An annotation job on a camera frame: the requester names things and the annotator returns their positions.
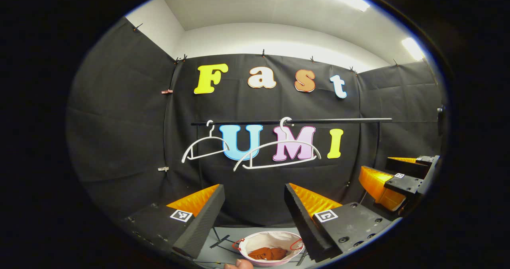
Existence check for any small ceiling light panel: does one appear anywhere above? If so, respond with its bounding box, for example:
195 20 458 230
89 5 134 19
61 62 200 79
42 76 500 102
400 37 427 61

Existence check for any pink and white laundry hamper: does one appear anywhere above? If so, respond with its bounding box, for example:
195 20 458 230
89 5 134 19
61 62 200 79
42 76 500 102
232 231 305 267

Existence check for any white wire clothes hanger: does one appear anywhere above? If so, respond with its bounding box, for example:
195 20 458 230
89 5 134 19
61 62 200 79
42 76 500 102
233 117 322 171
181 120 231 164

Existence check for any black garment rack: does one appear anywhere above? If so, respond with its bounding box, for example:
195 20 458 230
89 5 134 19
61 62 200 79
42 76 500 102
190 118 393 266

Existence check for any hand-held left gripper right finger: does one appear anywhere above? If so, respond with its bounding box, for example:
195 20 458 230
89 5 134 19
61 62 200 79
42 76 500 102
284 183 401 263

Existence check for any black backdrop cloth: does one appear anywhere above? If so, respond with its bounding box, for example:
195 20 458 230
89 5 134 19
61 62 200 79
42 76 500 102
66 17 447 228

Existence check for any orange corduroy jacket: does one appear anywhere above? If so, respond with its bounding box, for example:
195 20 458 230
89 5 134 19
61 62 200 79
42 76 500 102
248 247 288 261

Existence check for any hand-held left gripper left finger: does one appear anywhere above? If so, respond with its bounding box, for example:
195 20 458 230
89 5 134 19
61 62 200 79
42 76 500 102
120 184 226 259

